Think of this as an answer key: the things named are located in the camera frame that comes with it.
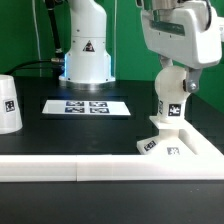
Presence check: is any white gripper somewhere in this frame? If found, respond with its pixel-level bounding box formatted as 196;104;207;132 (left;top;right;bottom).
141;0;222;93

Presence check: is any white lamp bulb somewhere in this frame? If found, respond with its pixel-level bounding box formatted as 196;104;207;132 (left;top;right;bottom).
155;66;189;123

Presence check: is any white lamp base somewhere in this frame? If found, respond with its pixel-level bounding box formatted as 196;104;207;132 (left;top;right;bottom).
137;116;193;156

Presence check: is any white lamp hood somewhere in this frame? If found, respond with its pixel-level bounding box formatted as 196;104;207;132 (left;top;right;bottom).
0;75;22;134

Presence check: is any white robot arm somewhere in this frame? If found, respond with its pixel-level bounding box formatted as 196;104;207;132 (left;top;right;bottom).
60;0;222;93

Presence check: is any white L-shaped fence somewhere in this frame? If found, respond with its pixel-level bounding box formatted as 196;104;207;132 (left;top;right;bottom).
0;124;224;182

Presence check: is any white tag sheet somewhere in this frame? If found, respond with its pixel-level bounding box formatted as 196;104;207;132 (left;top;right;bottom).
42;100;130;116

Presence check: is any black corrugated hose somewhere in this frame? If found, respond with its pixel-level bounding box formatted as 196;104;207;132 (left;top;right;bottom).
44;0;65;54

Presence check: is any white thin cable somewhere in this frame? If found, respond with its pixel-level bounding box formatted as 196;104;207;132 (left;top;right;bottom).
31;0;42;61

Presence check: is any black cable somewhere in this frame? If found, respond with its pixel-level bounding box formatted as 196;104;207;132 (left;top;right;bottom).
4;57;66;76

